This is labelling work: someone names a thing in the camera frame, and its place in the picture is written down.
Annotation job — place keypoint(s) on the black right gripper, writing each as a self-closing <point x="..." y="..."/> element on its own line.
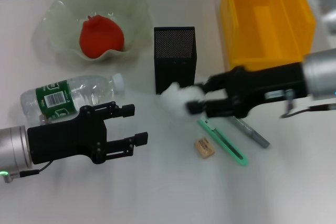
<point x="262" y="85"/>

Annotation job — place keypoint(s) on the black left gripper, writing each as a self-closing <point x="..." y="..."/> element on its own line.
<point x="63" y="140"/>

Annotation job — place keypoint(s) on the white paper ball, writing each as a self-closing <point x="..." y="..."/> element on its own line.
<point x="176" y="98"/>

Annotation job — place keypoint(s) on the clear green-label water bottle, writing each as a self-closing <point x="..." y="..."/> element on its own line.
<point x="78" y="93"/>

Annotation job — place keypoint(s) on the red tomato toy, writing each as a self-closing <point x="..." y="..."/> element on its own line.
<point x="101" y="40"/>

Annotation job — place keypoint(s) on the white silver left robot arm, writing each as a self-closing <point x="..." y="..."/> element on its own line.
<point x="13" y="150"/>

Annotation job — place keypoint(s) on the green utility knife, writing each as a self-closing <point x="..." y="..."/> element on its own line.
<point x="225" y="145"/>

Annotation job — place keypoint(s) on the black mesh pen holder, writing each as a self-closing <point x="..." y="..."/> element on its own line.
<point x="174" y="58"/>

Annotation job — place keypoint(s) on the tan eraser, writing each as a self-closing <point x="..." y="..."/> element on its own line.
<point x="204" y="148"/>

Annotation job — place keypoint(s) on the grey glitter pen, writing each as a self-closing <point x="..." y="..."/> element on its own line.
<point x="254" y="136"/>

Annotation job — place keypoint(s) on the pale green glass fruit plate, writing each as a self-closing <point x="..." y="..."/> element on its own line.
<point x="65" y="11"/>

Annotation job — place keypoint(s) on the yellow plastic bin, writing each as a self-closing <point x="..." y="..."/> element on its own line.
<point x="262" y="24"/>

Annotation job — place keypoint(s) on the silver left wrist connector knob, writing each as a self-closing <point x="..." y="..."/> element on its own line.
<point x="43" y="119"/>

